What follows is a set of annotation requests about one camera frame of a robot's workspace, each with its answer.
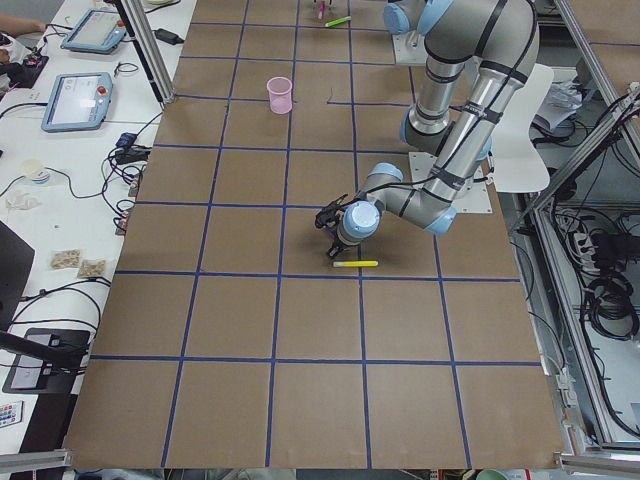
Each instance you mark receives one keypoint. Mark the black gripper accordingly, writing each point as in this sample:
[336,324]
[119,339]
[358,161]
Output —
[336,248]

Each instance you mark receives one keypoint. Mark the purple pen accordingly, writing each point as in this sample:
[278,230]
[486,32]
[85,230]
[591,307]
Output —
[330,230]

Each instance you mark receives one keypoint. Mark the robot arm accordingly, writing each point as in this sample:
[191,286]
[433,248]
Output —
[401,17]
[478,54]

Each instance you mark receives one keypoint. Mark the pink mesh pen cup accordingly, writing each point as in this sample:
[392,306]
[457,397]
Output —
[280,95]

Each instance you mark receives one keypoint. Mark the yellow pen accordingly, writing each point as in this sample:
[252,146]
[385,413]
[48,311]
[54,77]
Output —
[355,264]

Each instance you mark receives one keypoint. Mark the white chair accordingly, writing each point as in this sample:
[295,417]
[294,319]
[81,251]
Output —
[518,167]

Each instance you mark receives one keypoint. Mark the green pen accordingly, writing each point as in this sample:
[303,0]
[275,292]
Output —
[338,22]

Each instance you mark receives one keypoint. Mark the black power adapter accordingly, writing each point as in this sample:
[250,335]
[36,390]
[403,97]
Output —
[168,37]

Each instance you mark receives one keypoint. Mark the lower teach pendant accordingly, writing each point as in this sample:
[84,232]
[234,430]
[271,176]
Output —
[78,102]

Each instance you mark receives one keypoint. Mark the teach pendant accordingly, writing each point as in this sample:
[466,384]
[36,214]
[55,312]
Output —
[98,31]
[78,102]

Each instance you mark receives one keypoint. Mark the black monitor stand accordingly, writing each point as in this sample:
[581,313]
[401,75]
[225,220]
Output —
[47,361]

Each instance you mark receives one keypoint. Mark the upper teach pendant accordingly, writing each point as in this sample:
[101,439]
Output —
[98,31]

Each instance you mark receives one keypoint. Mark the remote control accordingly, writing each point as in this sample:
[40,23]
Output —
[11,413]

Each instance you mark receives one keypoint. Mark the aluminium frame post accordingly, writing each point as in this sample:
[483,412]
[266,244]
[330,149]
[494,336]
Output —
[140,32]

